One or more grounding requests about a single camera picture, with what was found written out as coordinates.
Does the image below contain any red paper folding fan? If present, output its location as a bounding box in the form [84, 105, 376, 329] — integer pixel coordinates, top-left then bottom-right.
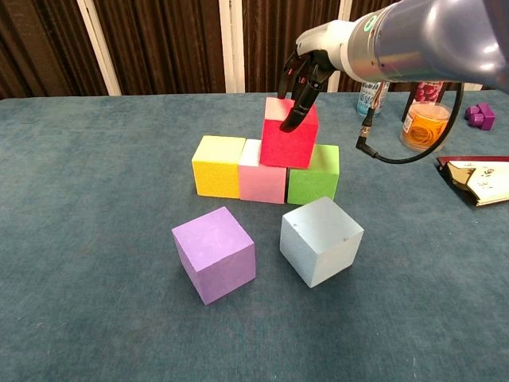
[436, 155, 509, 209]

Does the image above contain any purple foam cube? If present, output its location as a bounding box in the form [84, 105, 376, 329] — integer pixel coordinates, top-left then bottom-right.
[171, 205, 256, 306]

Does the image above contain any dark juice bottle white cap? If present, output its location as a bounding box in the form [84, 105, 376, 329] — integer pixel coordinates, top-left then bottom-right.
[401, 80, 449, 123]

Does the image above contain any pink foam cube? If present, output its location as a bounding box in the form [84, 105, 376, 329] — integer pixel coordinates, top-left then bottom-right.
[238, 138, 288, 205]

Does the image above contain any light blue foam cube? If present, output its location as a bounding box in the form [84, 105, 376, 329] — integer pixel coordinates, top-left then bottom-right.
[279, 195, 365, 289]

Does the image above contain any purple toy brick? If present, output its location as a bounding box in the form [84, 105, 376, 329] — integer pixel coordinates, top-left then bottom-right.
[464, 102, 496, 131]

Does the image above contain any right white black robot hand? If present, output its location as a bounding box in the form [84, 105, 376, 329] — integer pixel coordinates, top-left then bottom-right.
[277, 19, 353, 133]

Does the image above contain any white green drink can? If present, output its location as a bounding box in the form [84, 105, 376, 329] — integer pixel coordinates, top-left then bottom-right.
[356, 80, 390, 119]

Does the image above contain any orange lidded cup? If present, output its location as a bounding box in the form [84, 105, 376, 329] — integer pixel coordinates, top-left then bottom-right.
[399, 101, 458, 153]

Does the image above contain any green foam cube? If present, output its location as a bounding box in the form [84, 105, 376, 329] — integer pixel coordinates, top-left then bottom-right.
[286, 143, 341, 206]

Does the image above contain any red foam cube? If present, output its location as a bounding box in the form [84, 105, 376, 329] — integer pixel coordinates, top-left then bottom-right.
[260, 96, 321, 170]

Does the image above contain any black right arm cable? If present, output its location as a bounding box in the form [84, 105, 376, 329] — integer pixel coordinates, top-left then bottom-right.
[355, 80, 466, 165]

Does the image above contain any yellow foam cube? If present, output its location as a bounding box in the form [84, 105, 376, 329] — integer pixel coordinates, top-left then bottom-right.
[191, 134, 247, 199]

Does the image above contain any dark brown curtain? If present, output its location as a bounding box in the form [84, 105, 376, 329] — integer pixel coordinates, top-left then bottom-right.
[0, 0, 509, 100]

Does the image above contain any teal table cloth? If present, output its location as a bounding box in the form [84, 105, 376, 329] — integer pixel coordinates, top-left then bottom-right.
[0, 89, 509, 382]

